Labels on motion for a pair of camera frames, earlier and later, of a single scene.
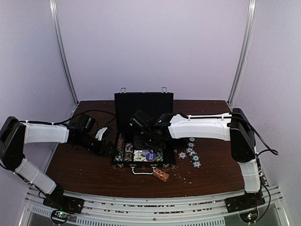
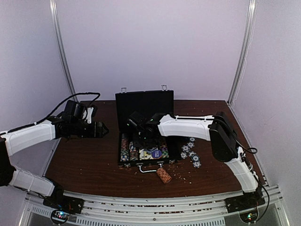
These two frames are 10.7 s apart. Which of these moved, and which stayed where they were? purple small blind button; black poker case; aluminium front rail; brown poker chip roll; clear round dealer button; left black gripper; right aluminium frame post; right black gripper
Moved: clear round dealer button; left black gripper; black poker case; brown poker chip roll; purple small blind button
Stayed: right aluminium frame post; right black gripper; aluminium front rail
